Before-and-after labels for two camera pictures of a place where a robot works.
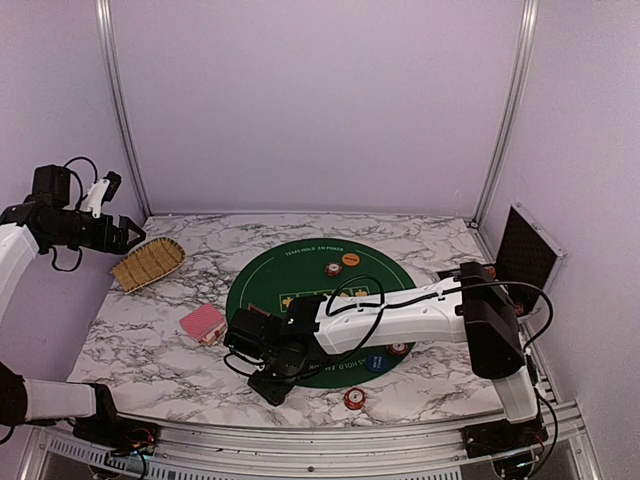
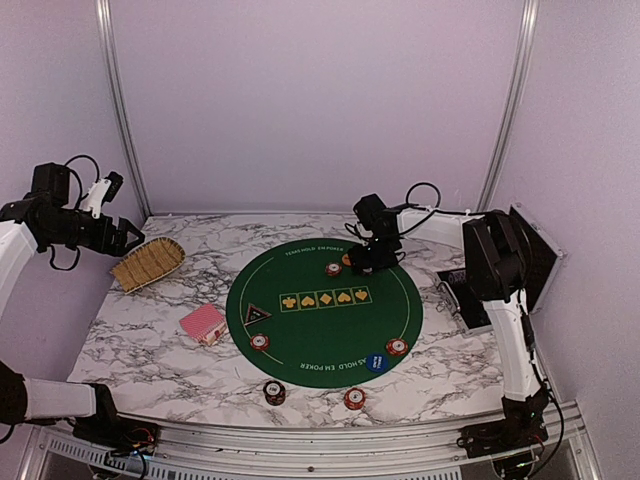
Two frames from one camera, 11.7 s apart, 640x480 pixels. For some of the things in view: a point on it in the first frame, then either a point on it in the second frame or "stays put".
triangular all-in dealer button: [252, 307] stays put
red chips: [333, 269] stays put
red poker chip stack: [354, 398] stays put
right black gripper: [273, 393] -> [359, 261]
